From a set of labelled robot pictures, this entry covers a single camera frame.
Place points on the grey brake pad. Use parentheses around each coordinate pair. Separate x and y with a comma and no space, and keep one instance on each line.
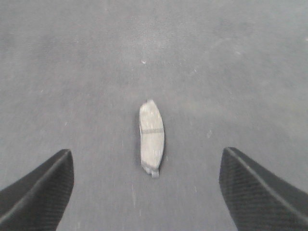
(152,139)

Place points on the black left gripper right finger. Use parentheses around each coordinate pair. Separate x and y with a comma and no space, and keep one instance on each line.
(257,199)

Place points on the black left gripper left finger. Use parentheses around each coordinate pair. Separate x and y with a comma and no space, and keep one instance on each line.
(37,201)

